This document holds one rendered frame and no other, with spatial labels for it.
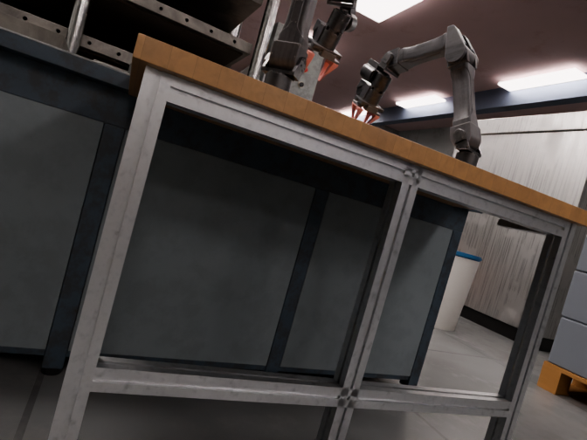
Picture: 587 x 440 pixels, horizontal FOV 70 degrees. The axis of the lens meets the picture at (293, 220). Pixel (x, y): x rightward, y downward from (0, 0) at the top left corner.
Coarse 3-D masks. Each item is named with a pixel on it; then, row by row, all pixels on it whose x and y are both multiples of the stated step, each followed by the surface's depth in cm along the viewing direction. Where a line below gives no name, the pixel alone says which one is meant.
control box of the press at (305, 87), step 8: (280, 24) 212; (272, 32) 216; (272, 40) 213; (320, 56) 224; (312, 64) 222; (320, 64) 224; (304, 72) 221; (312, 72) 223; (304, 80) 222; (312, 80) 224; (296, 88) 221; (304, 88) 223; (312, 88) 225; (304, 96) 223; (312, 96) 225
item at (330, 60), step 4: (320, 52) 125; (324, 52) 124; (328, 52) 125; (324, 56) 125; (328, 56) 125; (332, 56) 126; (328, 60) 130; (332, 60) 126; (336, 60) 129; (324, 64) 132; (328, 64) 129; (332, 64) 127; (336, 64) 127; (324, 68) 132; (328, 68) 129; (332, 68) 128; (324, 72) 130; (328, 72) 130; (320, 76) 132; (324, 76) 131; (320, 80) 132
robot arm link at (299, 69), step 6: (300, 60) 94; (306, 60) 97; (264, 66) 95; (294, 66) 93; (300, 66) 95; (264, 72) 97; (282, 72) 93; (288, 72) 93; (294, 72) 93; (300, 72) 96; (294, 78) 94
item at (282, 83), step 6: (270, 72) 93; (276, 72) 92; (270, 78) 93; (276, 78) 92; (282, 78) 93; (288, 78) 93; (270, 84) 93; (276, 84) 93; (282, 84) 93; (288, 84) 94; (288, 90) 95
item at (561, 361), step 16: (576, 272) 227; (576, 288) 225; (576, 304) 223; (560, 320) 228; (576, 320) 222; (560, 336) 226; (576, 336) 219; (560, 352) 224; (576, 352) 218; (544, 368) 229; (560, 368) 222; (576, 368) 216; (544, 384) 227; (560, 384) 222; (576, 384) 244
